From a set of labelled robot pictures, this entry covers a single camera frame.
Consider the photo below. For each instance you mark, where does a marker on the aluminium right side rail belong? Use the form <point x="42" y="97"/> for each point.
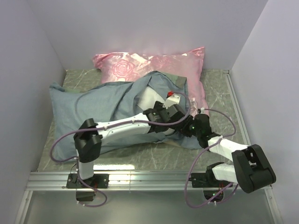
<point x="237" y="109"/>

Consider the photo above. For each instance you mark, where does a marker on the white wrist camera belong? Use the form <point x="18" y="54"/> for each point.
<point x="201" y="110"/>
<point x="172" y="99"/>

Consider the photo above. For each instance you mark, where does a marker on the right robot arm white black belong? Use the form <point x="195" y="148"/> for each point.
<point x="250" y="168"/>

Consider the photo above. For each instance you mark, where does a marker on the white pillow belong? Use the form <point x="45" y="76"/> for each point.
<point x="148" y="98"/>

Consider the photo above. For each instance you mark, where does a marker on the black controller box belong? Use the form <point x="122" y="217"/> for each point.
<point x="85" y="196"/>
<point x="211" y="193"/>

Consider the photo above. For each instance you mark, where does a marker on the black left controller box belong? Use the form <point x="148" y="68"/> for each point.
<point x="85" y="196"/>

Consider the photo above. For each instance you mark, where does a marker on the green beige patchwork pillowcase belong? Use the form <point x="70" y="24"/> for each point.
<point x="109" y="102"/>

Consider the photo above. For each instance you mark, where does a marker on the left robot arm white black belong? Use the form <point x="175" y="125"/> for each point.
<point x="92" y="136"/>

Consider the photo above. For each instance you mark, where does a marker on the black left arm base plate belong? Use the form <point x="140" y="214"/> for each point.
<point x="99" y="181"/>

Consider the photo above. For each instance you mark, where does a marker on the pink rose satin pillow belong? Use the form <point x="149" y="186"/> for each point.
<point x="124" y="66"/>

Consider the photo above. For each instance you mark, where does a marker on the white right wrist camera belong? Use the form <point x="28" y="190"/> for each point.
<point x="201" y="110"/>

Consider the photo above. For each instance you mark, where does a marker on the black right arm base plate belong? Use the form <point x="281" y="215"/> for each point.
<point x="204" y="180"/>

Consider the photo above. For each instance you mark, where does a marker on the aluminium front mounting rail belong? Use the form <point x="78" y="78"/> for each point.
<point x="129" y="180"/>

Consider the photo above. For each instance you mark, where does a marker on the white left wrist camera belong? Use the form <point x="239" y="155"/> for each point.
<point x="172" y="99"/>

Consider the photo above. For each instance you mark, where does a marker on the black right controller box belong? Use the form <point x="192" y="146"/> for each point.
<point x="211" y="193"/>

